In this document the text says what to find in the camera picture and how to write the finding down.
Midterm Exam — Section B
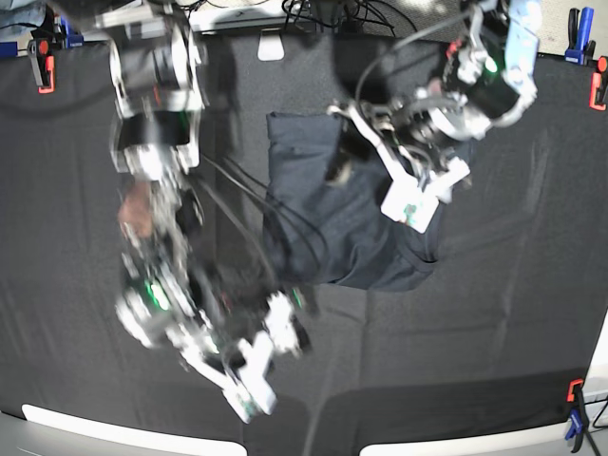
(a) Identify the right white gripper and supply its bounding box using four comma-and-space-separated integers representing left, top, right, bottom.
180, 292, 311, 424

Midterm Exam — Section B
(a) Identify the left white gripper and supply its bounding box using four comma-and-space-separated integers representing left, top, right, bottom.
325, 103, 470, 234

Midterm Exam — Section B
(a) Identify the dark navy t-shirt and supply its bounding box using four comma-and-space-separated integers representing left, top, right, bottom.
263, 113, 442, 292

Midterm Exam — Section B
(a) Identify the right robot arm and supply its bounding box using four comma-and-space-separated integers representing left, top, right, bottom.
59, 1, 308, 422

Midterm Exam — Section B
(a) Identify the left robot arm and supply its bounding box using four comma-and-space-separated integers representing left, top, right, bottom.
328, 1, 542, 233

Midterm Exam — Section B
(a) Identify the white tab on cloth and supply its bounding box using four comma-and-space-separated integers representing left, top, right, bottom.
257, 33, 285, 62

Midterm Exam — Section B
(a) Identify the black table cloth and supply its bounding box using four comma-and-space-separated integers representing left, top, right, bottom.
1, 46, 607, 455

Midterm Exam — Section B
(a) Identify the blue clamp top right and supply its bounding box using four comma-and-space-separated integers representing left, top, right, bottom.
564, 7, 596, 66

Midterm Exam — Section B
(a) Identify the red clamp right edge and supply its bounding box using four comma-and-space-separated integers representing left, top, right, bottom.
589, 56, 608, 111

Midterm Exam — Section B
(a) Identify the blue clamp top left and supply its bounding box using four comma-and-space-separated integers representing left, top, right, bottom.
54, 14, 85, 48

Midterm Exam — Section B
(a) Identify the red black clamp left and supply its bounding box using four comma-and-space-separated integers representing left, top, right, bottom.
27, 39, 56, 94

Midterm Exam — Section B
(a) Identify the red blue clamp bottom right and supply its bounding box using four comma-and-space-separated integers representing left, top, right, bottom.
564, 378, 601, 456

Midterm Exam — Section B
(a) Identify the black cable bundle top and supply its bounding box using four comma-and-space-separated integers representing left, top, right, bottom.
281, 0, 421, 39

